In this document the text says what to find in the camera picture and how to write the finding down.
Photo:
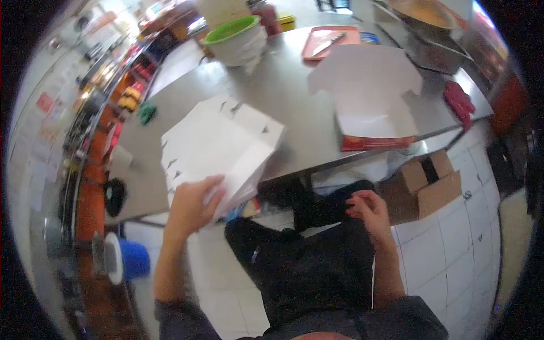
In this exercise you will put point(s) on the person's left fingers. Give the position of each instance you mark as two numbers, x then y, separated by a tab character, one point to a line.
214	189

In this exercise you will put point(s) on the person's right fingers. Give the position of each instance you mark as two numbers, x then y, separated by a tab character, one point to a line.
359	202

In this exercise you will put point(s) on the large metal bowl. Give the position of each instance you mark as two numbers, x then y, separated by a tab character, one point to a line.
425	17

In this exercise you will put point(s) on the knife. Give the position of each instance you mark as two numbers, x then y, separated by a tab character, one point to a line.
328	44

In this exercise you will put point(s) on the orange kitchen counter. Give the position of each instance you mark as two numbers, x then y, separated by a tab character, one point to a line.
91	170

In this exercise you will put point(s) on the red plastic tray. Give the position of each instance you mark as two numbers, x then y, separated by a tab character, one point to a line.
329	41

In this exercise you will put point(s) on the person's right hand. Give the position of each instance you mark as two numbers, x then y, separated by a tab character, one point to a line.
371	211

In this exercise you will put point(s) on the stack of flat white boxes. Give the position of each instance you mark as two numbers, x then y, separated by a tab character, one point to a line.
214	142

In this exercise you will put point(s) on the person's left hand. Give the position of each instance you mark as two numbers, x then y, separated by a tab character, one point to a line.
189	209

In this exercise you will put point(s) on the red cloth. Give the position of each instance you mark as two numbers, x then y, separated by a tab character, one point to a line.
460	104

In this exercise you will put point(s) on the open white box red side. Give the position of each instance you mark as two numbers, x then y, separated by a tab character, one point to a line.
369	97

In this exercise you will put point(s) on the white round lid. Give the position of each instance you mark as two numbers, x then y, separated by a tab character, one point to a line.
113	258

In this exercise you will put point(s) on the yellow container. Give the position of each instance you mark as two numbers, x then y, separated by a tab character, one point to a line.
287	22

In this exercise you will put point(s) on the green scrubber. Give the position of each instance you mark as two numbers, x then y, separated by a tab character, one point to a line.
146	113

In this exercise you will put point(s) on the blue bucket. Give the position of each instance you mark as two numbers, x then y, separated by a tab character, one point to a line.
134	259

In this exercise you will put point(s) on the person's body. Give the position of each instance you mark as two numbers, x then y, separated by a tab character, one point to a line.
306	316

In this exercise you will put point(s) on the blue packet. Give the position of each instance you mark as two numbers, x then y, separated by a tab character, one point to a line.
369	38

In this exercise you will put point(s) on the white cardboard box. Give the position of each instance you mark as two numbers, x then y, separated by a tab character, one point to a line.
244	180

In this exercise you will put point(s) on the black round object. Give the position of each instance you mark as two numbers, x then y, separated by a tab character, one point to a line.
114	196

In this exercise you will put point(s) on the brown cardboard carton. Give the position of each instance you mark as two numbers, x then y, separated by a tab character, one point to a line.
425	185

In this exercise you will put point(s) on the green rimmed white bowl stack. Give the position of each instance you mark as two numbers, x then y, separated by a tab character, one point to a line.
236	42

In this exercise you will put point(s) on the person's legs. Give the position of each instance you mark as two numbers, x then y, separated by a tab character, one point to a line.
314	212

